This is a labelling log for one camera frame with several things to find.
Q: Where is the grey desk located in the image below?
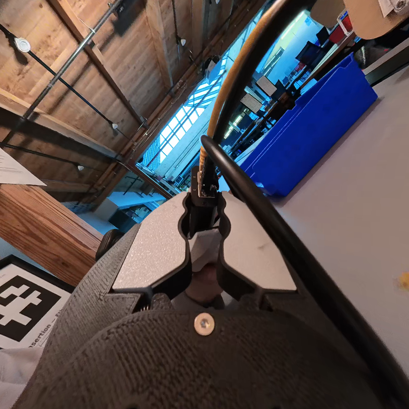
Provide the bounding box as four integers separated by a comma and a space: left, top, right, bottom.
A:
219, 69, 409, 374

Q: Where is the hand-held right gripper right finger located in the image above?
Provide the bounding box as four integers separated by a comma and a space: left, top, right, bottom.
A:
217, 191, 298, 301

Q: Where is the metal conduit pipe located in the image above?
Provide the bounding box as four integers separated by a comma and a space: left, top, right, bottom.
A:
0, 0, 125, 144

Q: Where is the person's left hand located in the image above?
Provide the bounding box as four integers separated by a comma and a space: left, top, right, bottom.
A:
185, 264, 225, 308

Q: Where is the long black light rail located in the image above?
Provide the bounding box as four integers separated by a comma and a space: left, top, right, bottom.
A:
0, 24, 141, 144

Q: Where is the white hanging sign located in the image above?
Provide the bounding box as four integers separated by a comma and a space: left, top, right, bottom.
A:
240, 94, 263, 113
256, 76, 278, 97

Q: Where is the black ethernet cable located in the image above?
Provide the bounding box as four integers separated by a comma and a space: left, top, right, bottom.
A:
200, 0, 409, 409

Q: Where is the person's clothing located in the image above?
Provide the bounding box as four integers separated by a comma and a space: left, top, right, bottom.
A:
0, 347, 45, 409

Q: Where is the black ethernet switch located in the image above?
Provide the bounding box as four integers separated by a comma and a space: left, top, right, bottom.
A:
187, 166, 221, 238

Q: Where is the wooden post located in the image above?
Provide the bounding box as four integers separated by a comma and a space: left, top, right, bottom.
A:
0, 184, 103, 286

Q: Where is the white paper sheet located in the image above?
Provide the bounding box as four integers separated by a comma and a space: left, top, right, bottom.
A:
0, 148, 47, 186

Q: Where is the black framed tag sign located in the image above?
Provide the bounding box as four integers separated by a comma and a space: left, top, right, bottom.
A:
0, 255, 75, 350

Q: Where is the black camera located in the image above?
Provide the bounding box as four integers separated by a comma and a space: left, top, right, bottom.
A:
95, 229, 125, 261

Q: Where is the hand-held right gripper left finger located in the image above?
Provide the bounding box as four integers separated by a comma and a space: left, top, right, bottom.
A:
111, 191, 193, 300

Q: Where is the blue storage bin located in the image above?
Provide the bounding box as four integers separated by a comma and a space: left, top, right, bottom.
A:
238, 53, 379, 197

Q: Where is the white cabinet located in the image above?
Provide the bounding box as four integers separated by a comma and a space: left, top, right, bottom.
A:
94, 191, 167, 230

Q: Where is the large paned window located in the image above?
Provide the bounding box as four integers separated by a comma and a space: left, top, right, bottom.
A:
137, 54, 230, 179

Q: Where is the tan cardboard box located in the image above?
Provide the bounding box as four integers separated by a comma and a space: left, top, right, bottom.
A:
343, 0, 409, 40

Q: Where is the black edged table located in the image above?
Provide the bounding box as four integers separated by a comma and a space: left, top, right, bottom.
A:
363, 38, 409, 86

